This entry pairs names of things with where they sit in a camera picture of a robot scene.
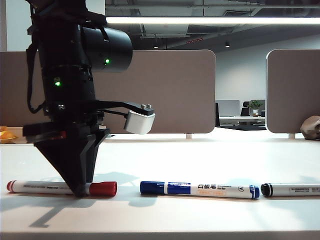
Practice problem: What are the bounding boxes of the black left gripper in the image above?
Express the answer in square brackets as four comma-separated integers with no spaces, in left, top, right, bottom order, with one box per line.
[22,99,112,199]

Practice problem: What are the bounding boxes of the red whiteboard marker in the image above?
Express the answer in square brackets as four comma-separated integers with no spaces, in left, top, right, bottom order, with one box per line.
[6,179,118,197]

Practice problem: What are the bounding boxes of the blue whiteboard marker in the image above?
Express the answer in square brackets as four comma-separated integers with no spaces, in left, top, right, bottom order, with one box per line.
[139,180,261,200]

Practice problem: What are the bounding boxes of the black whiteboard marker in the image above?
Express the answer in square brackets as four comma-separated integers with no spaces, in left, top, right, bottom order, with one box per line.
[260,182,320,198]

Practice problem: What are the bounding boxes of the orange object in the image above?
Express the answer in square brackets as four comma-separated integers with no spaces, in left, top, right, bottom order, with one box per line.
[0,126,20,144]

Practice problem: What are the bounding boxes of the grey background divider panel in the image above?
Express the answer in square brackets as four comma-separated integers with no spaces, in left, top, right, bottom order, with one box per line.
[216,99,241,118]

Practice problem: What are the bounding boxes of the white background desk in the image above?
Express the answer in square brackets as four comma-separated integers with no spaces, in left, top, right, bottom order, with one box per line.
[219,116,267,127]

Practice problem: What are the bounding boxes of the black office chair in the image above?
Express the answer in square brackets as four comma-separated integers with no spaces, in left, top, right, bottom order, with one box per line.
[240,101,251,117]

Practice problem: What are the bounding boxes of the potted green plant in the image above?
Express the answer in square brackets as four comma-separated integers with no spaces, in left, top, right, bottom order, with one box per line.
[249,100,263,118]

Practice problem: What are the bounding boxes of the ceiling strip light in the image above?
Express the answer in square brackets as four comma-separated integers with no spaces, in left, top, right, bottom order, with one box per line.
[106,16,320,25]

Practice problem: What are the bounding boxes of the brown crumpled object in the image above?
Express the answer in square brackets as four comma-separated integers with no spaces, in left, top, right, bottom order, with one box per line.
[299,115,320,140]

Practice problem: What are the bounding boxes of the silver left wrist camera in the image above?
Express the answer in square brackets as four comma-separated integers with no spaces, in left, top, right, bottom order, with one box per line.
[123,103,156,136]

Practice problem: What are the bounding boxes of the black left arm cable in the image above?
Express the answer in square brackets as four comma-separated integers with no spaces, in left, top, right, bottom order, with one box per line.
[25,43,47,115]

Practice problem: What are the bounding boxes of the grey ceiling air duct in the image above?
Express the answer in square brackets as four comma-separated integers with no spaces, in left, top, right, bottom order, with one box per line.
[139,23,191,39]

